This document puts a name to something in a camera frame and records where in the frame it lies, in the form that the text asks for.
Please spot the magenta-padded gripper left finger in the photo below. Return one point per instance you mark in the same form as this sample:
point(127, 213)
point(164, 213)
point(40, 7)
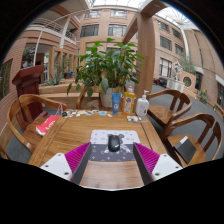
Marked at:
point(58, 164)

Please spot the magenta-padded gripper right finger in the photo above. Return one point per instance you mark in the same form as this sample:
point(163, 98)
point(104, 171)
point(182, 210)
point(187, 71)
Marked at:
point(163, 165)

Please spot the black computer mouse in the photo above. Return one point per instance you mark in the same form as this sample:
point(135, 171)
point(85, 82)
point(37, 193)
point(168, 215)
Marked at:
point(114, 143)

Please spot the grey white printed mouse pad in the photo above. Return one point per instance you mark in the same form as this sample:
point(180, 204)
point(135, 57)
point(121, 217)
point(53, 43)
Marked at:
point(100, 136)

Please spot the black flat notebook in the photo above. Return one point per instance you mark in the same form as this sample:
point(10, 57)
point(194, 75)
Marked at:
point(185, 150)

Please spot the red and white bag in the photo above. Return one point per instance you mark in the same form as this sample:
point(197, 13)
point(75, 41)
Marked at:
point(46, 126)

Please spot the wooden armchair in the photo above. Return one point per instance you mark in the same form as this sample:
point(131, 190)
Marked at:
point(15, 116)
point(3, 153)
point(200, 118)
point(166, 115)
point(80, 98)

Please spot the small black round item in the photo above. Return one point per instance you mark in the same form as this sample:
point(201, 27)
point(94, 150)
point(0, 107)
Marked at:
point(64, 114)

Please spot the clear plastic packet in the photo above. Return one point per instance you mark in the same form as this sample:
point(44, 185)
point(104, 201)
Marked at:
point(133, 118)

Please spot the white pump bottle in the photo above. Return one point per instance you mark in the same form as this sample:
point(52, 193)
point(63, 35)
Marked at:
point(142, 106)

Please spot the yellow dish soap bottle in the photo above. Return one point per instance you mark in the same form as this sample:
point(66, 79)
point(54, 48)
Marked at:
point(128, 103)

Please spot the blue tube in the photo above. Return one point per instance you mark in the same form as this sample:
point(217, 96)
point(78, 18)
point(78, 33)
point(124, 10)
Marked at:
point(116, 104)

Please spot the yellow flowering plant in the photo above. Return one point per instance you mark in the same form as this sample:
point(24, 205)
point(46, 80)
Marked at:
point(203, 95)

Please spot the black car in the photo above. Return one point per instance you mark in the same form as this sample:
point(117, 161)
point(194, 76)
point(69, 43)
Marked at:
point(163, 82)

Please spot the green spiky plant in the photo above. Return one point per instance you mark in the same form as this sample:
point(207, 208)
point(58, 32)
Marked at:
point(54, 80)

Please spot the white sculpture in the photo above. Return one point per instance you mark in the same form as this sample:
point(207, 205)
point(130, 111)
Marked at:
point(178, 71)

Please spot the green potted plant white pot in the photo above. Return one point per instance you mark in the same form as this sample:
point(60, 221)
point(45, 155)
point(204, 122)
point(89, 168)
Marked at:
point(106, 66)

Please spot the dark wooden pedestal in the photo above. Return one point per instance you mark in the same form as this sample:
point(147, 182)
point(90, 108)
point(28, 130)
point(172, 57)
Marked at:
point(26, 80)

